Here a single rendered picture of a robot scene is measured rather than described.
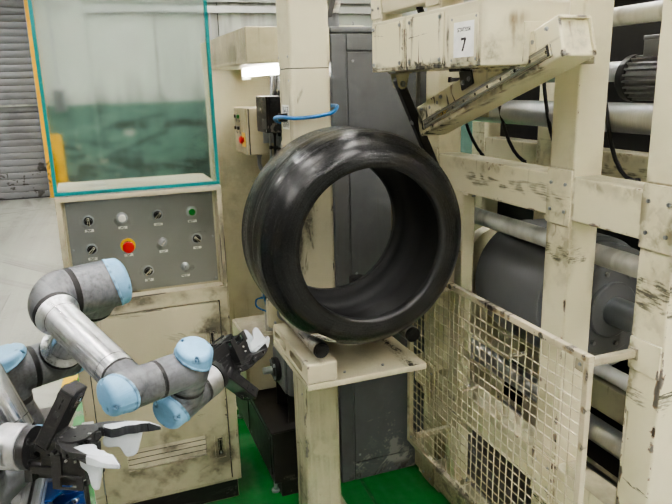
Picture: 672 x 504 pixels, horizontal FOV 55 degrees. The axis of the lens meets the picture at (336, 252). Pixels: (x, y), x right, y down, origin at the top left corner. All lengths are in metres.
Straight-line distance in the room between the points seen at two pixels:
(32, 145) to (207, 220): 8.83
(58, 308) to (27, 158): 9.70
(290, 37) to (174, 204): 0.75
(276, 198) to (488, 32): 0.63
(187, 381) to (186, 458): 1.40
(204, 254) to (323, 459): 0.85
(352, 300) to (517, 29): 0.94
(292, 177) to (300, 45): 0.53
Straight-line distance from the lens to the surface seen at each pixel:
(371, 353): 2.01
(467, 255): 2.30
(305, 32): 2.04
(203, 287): 2.42
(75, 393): 1.12
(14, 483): 1.32
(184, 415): 1.37
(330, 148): 1.66
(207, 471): 2.73
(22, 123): 11.10
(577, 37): 1.60
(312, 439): 2.36
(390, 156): 1.70
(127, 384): 1.25
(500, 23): 1.60
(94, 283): 1.57
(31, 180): 11.17
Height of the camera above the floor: 1.61
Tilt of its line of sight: 15 degrees down
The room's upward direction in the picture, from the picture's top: 2 degrees counter-clockwise
